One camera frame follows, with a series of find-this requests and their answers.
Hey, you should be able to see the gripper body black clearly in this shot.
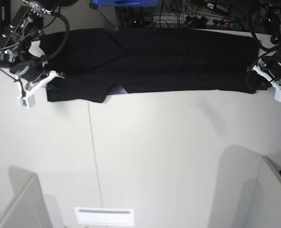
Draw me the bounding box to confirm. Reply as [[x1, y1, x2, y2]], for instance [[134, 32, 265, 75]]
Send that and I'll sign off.
[[246, 57, 281, 90], [10, 61, 66, 95]]

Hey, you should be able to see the black T-shirt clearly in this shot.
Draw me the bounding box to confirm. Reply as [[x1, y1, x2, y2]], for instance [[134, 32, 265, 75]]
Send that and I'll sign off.
[[46, 28, 259, 103]]

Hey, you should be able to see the black flat box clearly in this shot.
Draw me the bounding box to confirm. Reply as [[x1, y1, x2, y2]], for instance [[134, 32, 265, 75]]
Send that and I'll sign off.
[[0, 0, 11, 29]]

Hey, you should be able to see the blue box with oval logo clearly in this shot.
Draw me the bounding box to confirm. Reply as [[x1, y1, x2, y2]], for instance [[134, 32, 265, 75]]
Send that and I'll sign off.
[[93, 0, 159, 7]]

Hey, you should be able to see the white power strip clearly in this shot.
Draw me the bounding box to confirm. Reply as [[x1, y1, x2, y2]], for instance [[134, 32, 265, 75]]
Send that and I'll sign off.
[[153, 13, 235, 29]]

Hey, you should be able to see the white partition panel right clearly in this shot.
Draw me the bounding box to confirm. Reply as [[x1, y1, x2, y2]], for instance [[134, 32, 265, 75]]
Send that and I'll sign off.
[[255, 156, 281, 228]]

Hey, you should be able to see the white partition panel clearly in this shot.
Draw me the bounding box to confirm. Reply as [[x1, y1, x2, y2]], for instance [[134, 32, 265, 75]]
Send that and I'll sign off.
[[255, 156, 281, 228], [0, 173, 53, 228]]

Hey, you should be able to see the white partition panel left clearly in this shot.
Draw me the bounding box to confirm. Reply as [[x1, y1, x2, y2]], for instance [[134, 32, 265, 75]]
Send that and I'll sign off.
[[0, 173, 53, 228]]

